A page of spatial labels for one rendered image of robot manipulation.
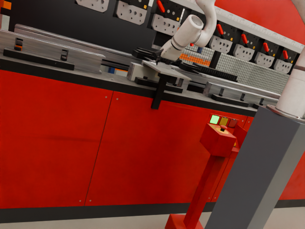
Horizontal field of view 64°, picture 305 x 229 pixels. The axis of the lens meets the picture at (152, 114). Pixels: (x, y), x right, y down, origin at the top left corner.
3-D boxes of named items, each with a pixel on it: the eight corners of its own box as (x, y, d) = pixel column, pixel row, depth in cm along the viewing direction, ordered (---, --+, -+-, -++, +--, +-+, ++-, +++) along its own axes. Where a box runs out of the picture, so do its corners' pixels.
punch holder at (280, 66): (274, 70, 175) (284, 47, 170) (265, 67, 182) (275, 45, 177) (287, 74, 182) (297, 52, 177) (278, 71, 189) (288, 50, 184)
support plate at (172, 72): (160, 73, 116) (160, 71, 116) (141, 62, 138) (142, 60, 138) (191, 80, 124) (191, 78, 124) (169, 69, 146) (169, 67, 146)
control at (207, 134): (211, 155, 128) (224, 124, 123) (199, 141, 142) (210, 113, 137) (242, 160, 134) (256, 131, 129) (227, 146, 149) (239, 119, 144)
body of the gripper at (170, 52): (185, 40, 127) (174, 53, 136) (169, 34, 123) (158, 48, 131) (188, 51, 124) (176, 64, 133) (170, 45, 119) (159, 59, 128)
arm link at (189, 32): (189, 38, 126) (174, 30, 123) (205, 20, 116) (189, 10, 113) (189, 50, 121) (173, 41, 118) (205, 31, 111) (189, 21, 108)
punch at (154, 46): (152, 47, 138) (157, 31, 135) (150, 47, 140) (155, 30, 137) (167, 52, 143) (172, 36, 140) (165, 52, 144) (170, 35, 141)
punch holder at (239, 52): (233, 56, 157) (243, 30, 152) (225, 54, 164) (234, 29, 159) (250, 62, 164) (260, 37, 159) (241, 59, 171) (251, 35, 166)
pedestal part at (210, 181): (186, 228, 150) (218, 152, 135) (183, 221, 156) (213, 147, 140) (194, 229, 152) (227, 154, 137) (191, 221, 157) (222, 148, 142)
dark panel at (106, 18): (7, 32, 153) (17, -45, 140) (8, 32, 154) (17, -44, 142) (163, 72, 203) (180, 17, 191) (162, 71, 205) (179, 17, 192)
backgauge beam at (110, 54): (11, 44, 133) (13, 24, 130) (14, 41, 145) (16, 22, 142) (282, 107, 236) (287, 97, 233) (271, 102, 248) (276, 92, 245)
